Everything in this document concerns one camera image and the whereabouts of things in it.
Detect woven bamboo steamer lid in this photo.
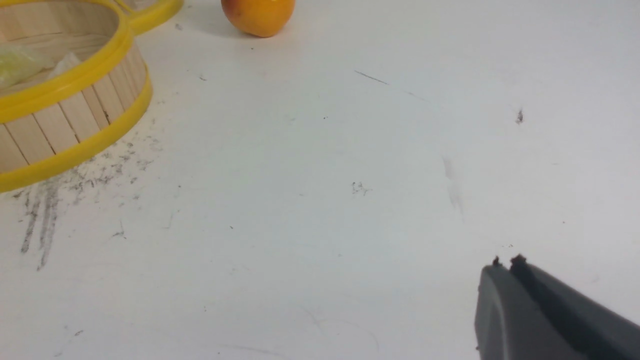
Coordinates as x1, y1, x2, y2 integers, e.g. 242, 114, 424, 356
114, 0, 185, 35

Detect green-filled dumpling front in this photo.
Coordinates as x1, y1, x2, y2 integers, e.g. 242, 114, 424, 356
0, 44, 51, 90

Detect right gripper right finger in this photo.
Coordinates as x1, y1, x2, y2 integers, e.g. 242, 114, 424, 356
509, 254, 640, 360

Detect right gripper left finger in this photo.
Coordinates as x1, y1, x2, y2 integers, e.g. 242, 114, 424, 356
474, 256, 586, 360

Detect bamboo steamer tray yellow rim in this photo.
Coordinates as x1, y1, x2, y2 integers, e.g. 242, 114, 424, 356
0, 0, 153, 192

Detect orange toy pear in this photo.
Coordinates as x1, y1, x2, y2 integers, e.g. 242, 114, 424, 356
221, 0, 297, 38

